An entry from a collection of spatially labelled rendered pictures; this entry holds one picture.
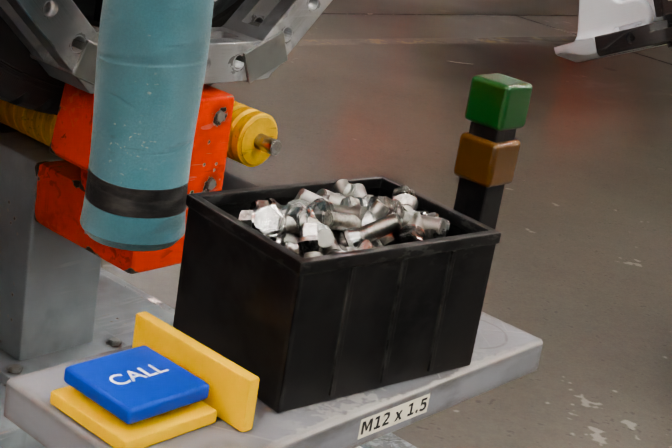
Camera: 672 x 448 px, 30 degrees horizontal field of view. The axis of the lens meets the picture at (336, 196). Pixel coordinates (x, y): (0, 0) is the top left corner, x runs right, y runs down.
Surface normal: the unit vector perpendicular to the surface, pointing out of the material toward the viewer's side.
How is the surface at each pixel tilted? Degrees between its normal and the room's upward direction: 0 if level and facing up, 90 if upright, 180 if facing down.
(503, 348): 0
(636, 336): 0
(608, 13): 91
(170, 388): 0
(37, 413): 90
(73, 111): 80
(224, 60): 90
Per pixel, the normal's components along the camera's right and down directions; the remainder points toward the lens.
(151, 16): 0.06, 0.28
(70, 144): -0.62, -0.04
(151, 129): 0.26, 0.38
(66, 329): 0.73, 0.32
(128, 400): 0.16, -0.94
